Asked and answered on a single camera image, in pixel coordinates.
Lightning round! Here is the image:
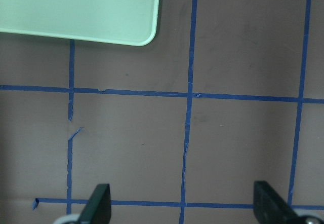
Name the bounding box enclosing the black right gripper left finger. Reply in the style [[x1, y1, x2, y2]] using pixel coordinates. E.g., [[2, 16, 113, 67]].
[[78, 183, 111, 224]]

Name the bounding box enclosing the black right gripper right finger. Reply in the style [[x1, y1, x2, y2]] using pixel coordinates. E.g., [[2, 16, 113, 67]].
[[253, 181, 304, 224]]

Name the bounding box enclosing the light green plastic tray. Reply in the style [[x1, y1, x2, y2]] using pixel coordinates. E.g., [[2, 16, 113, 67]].
[[1, 0, 159, 46]]

